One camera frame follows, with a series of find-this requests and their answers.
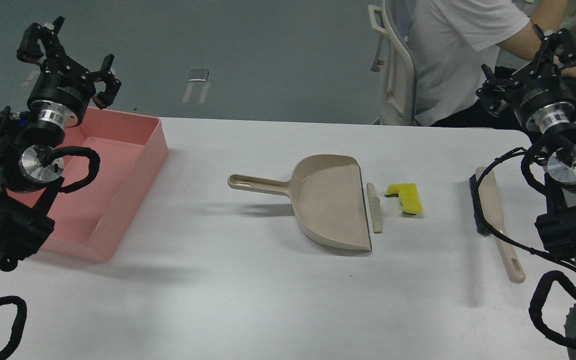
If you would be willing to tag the silver floor socket plate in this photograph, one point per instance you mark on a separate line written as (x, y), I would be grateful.
(198, 75)

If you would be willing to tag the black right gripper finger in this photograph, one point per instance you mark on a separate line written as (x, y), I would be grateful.
(556, 53)
(492, 94)

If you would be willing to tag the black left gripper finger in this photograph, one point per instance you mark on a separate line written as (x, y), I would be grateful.
(40, 46)
(103, 99)

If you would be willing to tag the beige plastic dustpan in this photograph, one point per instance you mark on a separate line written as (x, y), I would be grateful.
(327, 198)

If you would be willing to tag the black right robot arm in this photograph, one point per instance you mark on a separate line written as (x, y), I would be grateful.
(549, 167)

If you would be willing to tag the white office chair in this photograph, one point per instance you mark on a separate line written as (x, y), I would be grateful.
(395, 64)

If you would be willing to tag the beige hand brush black bristles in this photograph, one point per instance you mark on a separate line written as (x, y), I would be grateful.
(493, 210)

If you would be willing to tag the pink plastic bin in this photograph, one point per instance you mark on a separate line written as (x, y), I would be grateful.
(92, 222)

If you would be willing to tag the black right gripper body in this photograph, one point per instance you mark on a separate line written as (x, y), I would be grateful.
(542, 103)

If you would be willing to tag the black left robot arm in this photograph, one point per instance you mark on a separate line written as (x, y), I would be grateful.
(34, 165)

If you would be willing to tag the yellow sponge piece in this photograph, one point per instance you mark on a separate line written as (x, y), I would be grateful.
(407, 194)

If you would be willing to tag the white bread slice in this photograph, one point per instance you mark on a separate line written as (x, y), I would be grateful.
(374, 205)

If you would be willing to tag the person in white shirt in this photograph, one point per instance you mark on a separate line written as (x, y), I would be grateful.
(452, 39)

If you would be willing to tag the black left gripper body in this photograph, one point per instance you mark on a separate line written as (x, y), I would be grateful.
(63, 81)

